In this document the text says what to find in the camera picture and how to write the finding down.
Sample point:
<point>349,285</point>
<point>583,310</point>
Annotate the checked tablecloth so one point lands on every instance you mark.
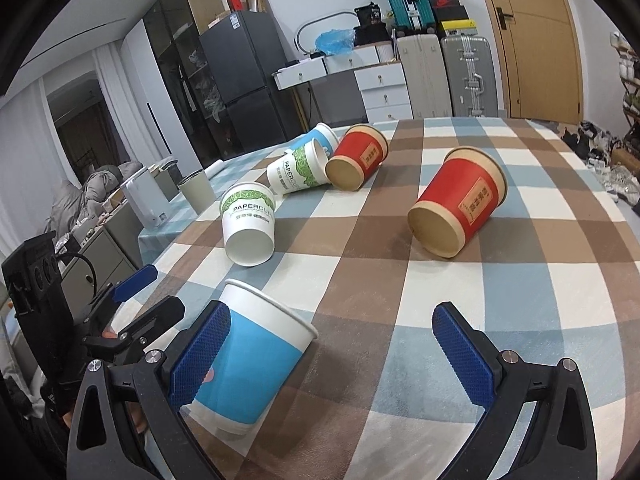
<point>553,273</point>

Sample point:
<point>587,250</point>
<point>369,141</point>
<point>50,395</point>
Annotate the person's left hand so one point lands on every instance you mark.
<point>134,410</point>

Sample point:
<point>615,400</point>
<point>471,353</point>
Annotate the blue plastic bag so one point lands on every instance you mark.
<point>336,41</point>

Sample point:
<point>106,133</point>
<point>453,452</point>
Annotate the green white paper cup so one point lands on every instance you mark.
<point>247,217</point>
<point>303,168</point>

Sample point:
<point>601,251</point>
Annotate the far blue paper cup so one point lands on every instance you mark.
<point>325,135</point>

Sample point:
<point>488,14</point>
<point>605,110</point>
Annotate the near green white paper cup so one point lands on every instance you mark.
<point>247,217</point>

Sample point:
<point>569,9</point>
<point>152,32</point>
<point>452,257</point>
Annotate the stack of shoe boxes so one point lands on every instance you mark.
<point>452,19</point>

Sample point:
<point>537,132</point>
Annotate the far red paper cup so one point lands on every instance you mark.
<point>362,149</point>

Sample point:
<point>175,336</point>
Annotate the red paper cup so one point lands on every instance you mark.
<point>362,149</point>
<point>465,191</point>

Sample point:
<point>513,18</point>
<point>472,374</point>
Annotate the black bag on desk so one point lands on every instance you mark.
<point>371,28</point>

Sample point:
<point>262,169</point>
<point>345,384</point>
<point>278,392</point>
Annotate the near red paper cup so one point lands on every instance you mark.
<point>465,191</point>

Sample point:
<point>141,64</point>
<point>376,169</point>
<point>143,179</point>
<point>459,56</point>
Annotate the grey blanket pile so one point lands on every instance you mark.
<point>71,204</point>

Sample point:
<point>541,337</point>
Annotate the wooden door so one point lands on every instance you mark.
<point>539,59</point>

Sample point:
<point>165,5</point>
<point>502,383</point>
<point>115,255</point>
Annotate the beige suitcase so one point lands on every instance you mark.
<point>426,78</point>

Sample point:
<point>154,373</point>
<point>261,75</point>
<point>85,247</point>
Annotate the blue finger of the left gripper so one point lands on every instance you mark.
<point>146,328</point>
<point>131,282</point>

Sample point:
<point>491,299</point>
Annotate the white air purifier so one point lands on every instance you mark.
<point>146,199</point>

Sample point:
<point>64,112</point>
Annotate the dark glass cabinet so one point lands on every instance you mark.
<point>174,28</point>

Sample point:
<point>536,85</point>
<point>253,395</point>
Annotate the grey drawer cabinet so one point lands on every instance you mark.
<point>112,249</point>

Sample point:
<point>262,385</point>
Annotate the black refrigerator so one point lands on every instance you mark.
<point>243,51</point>

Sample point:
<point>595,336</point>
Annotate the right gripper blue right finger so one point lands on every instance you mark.
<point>471,354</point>

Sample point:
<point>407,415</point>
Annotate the wooden shoe rack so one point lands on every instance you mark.
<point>628,69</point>

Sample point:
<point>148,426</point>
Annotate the white drawer desk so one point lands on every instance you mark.
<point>366,83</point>

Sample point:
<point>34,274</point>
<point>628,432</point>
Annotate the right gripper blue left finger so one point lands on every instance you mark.
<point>192,352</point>

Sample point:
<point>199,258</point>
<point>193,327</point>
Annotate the silver aluminium suitcase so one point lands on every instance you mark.
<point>471,76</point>

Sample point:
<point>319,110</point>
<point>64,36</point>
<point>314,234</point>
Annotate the beige steel tumbler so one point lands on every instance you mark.
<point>197,191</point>

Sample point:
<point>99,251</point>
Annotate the far green white paper cup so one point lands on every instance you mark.
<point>303,168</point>

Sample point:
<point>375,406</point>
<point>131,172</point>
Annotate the blue bunny paper cup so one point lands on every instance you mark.
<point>264,345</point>

